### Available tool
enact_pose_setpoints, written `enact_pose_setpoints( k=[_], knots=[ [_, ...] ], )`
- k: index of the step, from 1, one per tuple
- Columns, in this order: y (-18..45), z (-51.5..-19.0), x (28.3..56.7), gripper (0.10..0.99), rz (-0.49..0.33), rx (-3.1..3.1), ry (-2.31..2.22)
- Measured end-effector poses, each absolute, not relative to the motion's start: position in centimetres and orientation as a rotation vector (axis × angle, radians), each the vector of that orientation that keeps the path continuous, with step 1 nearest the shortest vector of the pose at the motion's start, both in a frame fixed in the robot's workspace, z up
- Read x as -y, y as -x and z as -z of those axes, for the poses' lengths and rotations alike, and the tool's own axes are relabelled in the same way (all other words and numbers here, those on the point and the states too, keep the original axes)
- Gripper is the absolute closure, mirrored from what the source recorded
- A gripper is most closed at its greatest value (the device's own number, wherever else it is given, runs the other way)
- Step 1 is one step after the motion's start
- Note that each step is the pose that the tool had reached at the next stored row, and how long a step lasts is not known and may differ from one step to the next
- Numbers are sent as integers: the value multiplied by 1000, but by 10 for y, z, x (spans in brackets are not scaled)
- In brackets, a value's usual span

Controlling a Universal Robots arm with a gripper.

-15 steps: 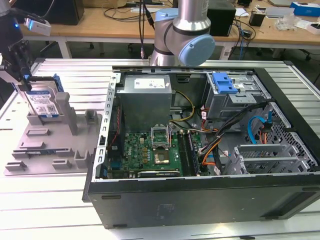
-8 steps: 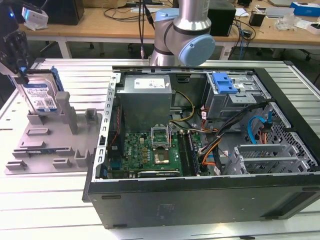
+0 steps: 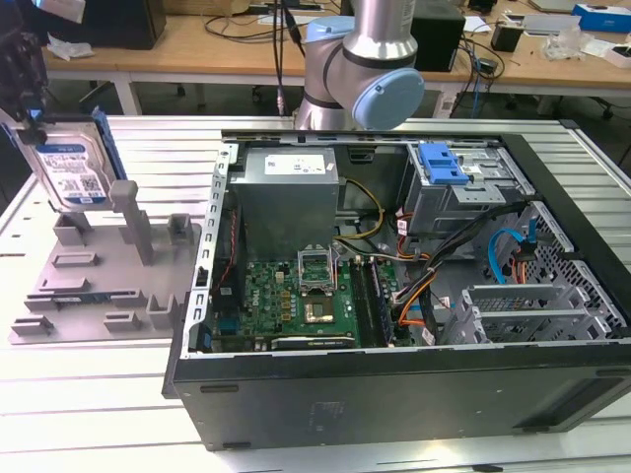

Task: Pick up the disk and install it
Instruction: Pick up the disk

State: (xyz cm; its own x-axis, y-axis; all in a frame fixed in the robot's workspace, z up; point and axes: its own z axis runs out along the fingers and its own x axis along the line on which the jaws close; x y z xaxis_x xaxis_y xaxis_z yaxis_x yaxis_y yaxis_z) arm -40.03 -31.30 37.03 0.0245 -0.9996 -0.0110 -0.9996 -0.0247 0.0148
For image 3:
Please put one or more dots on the black graphics card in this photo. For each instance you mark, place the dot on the black graphics card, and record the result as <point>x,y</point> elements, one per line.
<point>310,342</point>

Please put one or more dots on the hard disk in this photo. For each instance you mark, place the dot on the hard disk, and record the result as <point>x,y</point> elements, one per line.
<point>69,167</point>

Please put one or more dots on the blue cardboard box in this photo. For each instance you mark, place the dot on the blue cardboard box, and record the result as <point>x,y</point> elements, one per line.
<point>601,20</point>

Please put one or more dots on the blue plastic drive latch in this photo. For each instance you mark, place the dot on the blue plastic drive latch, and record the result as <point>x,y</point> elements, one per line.
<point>436,165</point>

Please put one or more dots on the wooden desk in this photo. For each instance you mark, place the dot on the wooden desk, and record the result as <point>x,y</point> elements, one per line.
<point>197,49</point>

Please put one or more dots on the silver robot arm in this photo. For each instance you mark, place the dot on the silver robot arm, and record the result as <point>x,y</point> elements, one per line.
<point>374,29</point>

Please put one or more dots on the black tower computer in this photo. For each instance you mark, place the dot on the black tower computer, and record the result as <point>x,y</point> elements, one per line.
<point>439,39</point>

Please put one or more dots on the large black box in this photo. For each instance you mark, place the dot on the large black box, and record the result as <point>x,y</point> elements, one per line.
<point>123,24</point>

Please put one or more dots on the white crumpled plastic bag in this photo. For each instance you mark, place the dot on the white crumpled plastic bag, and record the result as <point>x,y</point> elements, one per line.
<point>69,49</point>

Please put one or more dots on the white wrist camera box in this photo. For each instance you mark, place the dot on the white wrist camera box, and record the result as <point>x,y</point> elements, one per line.
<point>64,10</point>

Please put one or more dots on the small black speaker box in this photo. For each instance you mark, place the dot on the small black speaker box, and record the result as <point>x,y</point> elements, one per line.
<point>507,38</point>

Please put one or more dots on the green motherboard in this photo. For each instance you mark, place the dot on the green motherboard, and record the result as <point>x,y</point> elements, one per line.
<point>266,295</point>

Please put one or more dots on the RAM slot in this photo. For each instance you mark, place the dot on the RAM slot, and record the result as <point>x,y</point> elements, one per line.
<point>384,305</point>
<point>363,305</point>
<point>370,305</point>
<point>378,305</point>

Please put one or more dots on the CPU socket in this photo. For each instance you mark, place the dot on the CPU socket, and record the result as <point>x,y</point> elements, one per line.
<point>318,313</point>

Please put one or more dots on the black PC case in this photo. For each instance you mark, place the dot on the black PC case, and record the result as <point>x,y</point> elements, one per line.
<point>394,404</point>

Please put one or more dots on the silver flat box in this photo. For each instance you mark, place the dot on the silver flat box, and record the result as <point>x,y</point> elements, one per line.
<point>542,24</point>

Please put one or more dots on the gray parts rack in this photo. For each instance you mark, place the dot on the gray parts rack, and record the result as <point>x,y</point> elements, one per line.
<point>113,276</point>

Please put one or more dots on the clear plastic bag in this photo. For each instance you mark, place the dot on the clear plastic bag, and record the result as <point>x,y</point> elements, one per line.
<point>564,44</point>

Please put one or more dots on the small white box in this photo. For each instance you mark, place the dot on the small white box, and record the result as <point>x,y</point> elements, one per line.
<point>618,54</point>

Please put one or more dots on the metal optical drive cage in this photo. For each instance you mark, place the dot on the metal optical drive cage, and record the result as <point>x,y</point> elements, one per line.
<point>443,212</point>

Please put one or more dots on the gray power supply unit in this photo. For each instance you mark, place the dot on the gray power supply unit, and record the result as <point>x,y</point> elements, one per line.
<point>281,212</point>

